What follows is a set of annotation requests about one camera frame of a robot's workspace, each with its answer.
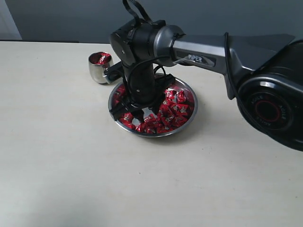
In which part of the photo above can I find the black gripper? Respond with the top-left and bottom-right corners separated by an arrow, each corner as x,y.
108,62 -> 176,123

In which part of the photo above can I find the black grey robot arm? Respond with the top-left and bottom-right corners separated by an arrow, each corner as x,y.
109,20 -> 303,151

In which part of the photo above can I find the round steel plate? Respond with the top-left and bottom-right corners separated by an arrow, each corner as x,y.
108,78 -> 198,138

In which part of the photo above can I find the steel cup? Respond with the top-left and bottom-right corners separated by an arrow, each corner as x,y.
88,52 -> 113,84

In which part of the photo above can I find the red wrapped candy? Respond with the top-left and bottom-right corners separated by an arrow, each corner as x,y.
177,104 -> 190,116
119,113 -> 134,124
171,115 -> 187,128

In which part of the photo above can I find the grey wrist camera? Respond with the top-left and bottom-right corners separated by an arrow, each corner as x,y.
103,61 -> 124,84

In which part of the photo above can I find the black cable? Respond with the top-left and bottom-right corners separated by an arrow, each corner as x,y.
122,0 -> 240,109

